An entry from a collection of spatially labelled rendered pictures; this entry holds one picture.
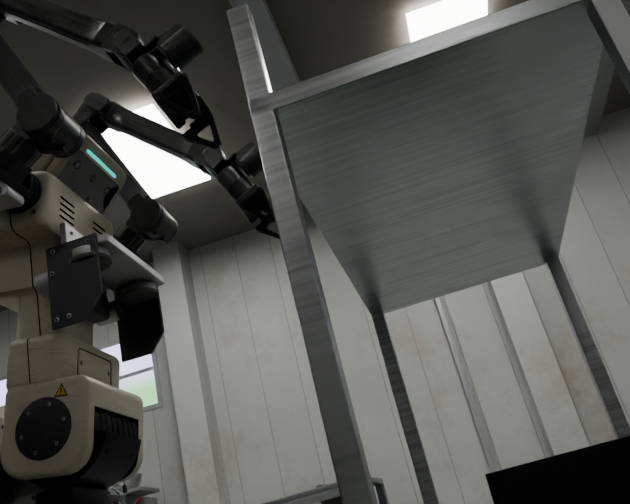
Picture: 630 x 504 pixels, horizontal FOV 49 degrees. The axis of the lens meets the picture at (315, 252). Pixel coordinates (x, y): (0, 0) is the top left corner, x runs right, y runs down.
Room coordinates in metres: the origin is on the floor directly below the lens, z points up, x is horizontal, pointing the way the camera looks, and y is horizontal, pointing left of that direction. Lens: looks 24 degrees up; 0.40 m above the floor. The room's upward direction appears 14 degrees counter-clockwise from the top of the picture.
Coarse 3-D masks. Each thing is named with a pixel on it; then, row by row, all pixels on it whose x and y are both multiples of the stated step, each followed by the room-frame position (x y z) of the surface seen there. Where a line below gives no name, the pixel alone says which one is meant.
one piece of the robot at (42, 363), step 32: (32, 192) 1.08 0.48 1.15; (64, 192) 1.16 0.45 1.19; (0, 224) 1.11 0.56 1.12; (32, 224) 1.11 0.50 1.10; (96, 224) 1.29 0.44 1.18; (0, 256) 1.18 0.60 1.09; (32, 256) 1.17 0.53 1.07; (0, 288) 1.18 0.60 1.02; (32, 288) 1.17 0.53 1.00; (32, 320) 1.18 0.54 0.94; (32, 352) 1.13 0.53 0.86; (64, 352) 1.14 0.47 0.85; (96, 352) 1.24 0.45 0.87; (32, 384) 1.14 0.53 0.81; (64, 384) 1.13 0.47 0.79; (96, 384) 1.16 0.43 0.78; (32, 416) 1.13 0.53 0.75; (64, 416) 1.12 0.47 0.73; (128, 416) 1.27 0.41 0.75; (32, 448) 1.13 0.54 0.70; (64, 448) 1.13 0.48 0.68
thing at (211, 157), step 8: (248, 144) 1.39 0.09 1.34; (208, 152) 1.38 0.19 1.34; (216, 152) 1.38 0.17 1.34; (240, 152) 1.39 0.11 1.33; (248, 152) 1.38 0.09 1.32; (256, 152) 1.37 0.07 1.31; (208, 160) 1.38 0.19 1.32; (216, 160) 1.38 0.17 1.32; (224, 160) 1.38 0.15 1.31; (232, 160) 1.40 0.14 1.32; (240, 160) 1.38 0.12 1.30; (248, 160) 1.38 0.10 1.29; (256, 160) 1.38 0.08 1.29; (216, 168) 1.39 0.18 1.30; (248, 168) 1.38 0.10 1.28; (256, 168) 1.39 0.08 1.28
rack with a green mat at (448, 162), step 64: (576, 0) 0.65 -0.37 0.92; (256, 64) 0.70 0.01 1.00; (384, 64) 0.68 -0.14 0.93; (448, 64) 0.70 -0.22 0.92; (512, 64) 0.74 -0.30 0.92; (576, 64) 0.77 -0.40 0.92; (256, 128) 0.71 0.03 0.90; (320, 128) 0.77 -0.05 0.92; (384, 128) 0.81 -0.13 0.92; (448, 128) 0.85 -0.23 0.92; (512, 128) 0.89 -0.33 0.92; (576, 128) 0.94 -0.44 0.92; (320, 192) 0.93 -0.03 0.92; (384, 192) 0.99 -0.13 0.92; (448, 192) 1.04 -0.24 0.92; (512, 192) 1.11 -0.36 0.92; (384, 256) 1.25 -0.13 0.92; (448, 256) 1.33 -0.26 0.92; (512, 256) 1.43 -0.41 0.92; (320, 320) 0.70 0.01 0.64; (384, 320) 1.56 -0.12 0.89; (576, 320) 1.51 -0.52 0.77; (320, 384) 0.71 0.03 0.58
